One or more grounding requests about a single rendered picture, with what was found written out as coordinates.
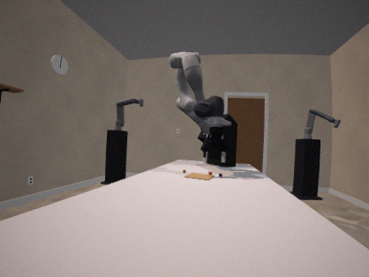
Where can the tan flat mat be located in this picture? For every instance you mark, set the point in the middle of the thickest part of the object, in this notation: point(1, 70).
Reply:
point(198, 176)

